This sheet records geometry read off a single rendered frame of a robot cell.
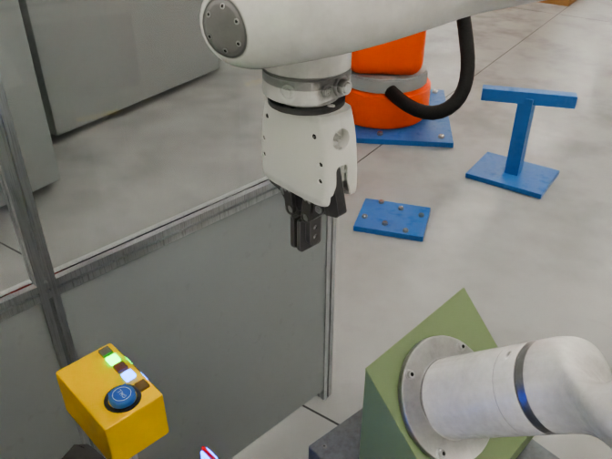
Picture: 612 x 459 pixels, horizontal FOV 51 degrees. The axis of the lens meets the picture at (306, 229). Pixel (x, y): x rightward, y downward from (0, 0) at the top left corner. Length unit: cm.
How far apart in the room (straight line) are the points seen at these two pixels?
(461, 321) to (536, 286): 204
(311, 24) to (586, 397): 50
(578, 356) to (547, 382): 5
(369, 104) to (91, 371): 343
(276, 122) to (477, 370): 46
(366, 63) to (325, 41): 378
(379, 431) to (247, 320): 94
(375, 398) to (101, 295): 77
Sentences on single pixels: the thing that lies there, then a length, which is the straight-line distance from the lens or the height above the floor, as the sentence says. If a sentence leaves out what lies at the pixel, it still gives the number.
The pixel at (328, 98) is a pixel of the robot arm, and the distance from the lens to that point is 60.
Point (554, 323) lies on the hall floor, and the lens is 292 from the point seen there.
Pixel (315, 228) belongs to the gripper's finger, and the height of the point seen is 144.
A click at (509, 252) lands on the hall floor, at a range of 329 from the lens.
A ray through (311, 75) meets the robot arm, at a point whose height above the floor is 162.
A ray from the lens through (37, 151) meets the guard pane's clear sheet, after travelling 132.
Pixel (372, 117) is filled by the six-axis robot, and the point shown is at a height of 12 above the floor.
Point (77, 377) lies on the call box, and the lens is 109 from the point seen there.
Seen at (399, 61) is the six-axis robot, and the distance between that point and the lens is 424.
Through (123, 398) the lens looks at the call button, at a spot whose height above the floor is 108.
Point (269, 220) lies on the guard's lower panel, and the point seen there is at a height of 88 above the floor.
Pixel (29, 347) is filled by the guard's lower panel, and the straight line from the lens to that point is 150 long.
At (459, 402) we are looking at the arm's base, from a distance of 93.
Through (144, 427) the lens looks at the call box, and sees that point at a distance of 104.
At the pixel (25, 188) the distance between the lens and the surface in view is 131.
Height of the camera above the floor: 181
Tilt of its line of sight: 33 degrees down
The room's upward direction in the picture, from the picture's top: straight up
